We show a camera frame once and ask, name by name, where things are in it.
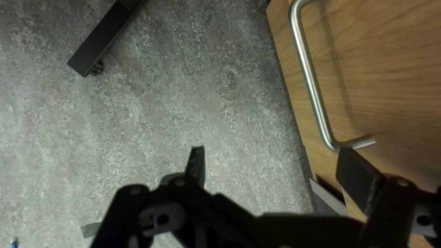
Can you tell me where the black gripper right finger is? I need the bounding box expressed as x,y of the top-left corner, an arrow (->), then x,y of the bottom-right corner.
335,146 -> 386,216

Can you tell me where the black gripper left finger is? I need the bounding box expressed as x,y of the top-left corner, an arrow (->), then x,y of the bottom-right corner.
185,145 -> 207,189

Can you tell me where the black rectangular leg bar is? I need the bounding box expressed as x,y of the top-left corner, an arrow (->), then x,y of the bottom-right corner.
66,0 -> 149,78

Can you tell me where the silver metal drawer handle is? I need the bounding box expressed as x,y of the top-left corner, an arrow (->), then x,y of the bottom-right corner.
288,0 -> 376,154

